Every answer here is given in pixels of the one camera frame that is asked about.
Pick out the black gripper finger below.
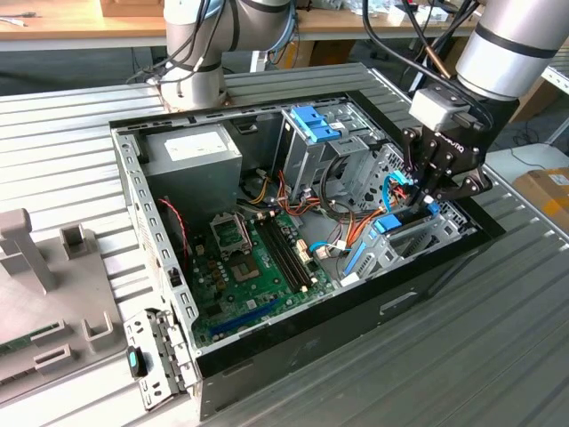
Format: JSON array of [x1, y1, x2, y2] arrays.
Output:
[[401, 126, 442, 211], [425, 152, 494, 202]]

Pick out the hard disk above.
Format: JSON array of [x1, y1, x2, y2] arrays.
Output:
[[344, 195, 442, 277]]

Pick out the metal disk bay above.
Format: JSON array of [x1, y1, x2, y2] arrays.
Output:
[[340, 202, 479, 286]]

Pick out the white low table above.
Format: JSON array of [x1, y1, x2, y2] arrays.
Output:
[[482, 146, 569, 188]]

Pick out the large brown cardboard box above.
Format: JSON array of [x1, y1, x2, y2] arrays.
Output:
[[509, 73, 564, 125]]

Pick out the cardboard box yellow label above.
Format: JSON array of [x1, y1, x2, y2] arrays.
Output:
[[513, 166, 569, 232]]

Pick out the metal drive cage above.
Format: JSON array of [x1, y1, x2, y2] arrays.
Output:
[[270, 100, 388, 201]]

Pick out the black RAM slot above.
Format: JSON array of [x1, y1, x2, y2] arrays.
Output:
[[255, 219, 299, 292], [265, 216, 309, 289]]

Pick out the wooden office desk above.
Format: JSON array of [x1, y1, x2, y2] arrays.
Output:
[[295, 8, 484, 44], [0, 0, 168, 52]]

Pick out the CPU socket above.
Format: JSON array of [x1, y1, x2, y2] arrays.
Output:
[[209, 212, 251, 259]]

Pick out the metal socket cover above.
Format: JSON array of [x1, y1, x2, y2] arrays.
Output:
[[211, 213, 250, 258]]

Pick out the square silver chipset chip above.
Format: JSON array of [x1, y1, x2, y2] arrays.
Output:
[[228, 260, 259, 282]]

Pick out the black open PC case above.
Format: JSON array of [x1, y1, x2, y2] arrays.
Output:
[[108, 91, 508, 422]]

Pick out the green motherboard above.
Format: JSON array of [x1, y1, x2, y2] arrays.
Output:
[[184, 208, 339, 350]]

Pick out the grey power supply unit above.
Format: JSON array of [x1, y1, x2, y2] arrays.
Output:
[[140, 124, 244, 219]]

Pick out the blue expansion slot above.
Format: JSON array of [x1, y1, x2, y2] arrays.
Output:
[[208, 297, 279, 339]]

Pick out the small brown cardboard box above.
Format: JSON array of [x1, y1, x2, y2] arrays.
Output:
[[100, 0, 165, 18]]

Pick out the black teal slot latch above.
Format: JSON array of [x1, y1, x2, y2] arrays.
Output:
[[126, 345, 150, 378]]

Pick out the grey parts rack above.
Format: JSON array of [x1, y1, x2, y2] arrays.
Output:
[[0, 208, 148, 406]]

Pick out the green RAM stick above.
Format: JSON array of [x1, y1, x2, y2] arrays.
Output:
[[0, 324, 61, 357]]

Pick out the orange red power wire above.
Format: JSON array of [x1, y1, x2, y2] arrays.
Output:
[[389, 177, 417, 201]]

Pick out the blue data wire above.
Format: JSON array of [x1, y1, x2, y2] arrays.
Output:
[[381, 172, 417, 214]]

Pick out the white camera box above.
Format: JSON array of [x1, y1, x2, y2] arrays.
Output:
[[408, 86, 472, 133]]

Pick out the orange cable bundle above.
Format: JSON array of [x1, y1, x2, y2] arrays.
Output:
[[237, 168, 383, 257]]

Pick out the aluminium shelf frame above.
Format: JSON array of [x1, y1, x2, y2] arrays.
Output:
[[546, 66, 569, 146]]

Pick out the blue plastic drive bracket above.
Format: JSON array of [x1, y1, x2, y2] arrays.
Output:
[[288, 105, 346, 144]]

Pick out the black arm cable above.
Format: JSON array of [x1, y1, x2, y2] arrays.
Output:
[[360, 0, 479, 90]]

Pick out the red black fan wire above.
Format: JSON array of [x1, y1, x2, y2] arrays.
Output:
[[156, 197, 193, 258]]

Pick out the metal expansion bracket panel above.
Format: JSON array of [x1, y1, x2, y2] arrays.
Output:
[[123, 306, 199, 410]]

